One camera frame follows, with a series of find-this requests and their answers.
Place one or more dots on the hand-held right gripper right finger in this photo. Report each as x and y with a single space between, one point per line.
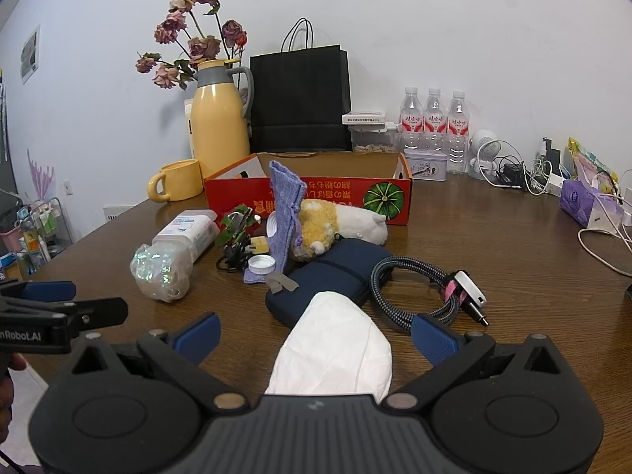
432 338

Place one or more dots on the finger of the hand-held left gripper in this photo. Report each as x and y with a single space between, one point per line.
98 312
47 290

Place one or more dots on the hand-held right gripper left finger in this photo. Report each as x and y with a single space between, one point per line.
202 335

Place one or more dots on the iridescent plastic bag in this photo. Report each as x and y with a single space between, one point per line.
158 271

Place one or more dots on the white bottle cap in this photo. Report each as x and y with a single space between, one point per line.
271 224
260 264

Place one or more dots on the white tissue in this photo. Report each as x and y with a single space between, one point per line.
335 345

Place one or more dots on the white wipes canister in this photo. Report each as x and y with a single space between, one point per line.
187 232

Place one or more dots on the navy blue pouch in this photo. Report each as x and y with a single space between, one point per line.
340 261

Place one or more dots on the yellow white plush toy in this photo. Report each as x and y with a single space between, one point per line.
321 219

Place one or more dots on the red cardboard box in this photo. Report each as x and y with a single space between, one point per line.
335 196

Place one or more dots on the person's left hand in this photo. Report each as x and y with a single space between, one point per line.
14 361

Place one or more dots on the pink bin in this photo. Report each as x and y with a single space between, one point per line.
10 242

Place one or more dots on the grey adhesive strip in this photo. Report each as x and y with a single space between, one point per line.
282 283

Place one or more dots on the beige plug adapter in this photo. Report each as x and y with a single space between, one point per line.
259 246

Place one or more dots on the artificial rose with leaves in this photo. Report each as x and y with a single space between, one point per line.
232 222

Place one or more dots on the purple knit cloth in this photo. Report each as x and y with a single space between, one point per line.
284 217

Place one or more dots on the yellow mug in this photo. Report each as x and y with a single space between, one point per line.
180 180

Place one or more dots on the pale tin box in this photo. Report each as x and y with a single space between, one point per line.
425 165

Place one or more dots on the white robot speaker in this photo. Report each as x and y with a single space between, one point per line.
484 153

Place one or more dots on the white charger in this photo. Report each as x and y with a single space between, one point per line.
555 183

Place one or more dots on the purple tissue pack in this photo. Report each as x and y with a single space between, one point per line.
580 202

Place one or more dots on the clear nut container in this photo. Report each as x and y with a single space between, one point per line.
373 144

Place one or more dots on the clear water bottle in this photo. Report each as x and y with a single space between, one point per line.
411 118
434 118
457 133

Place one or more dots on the yellow thermos jug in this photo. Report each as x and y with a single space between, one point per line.
217 118

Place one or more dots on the black upright device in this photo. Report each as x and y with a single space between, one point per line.
552 155

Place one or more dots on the white flat box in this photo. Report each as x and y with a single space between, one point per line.
363 117

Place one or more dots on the colourful snack bag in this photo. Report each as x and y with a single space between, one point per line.
590 163

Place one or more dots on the black paper bag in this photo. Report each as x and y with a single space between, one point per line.
301 98

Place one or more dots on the dried rose bouquet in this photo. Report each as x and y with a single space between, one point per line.
202 47

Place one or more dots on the wall outlet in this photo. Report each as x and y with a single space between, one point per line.
69 187

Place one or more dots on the purple wall decal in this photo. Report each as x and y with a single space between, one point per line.
42 177

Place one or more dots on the wall picture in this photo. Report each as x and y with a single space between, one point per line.
29 54

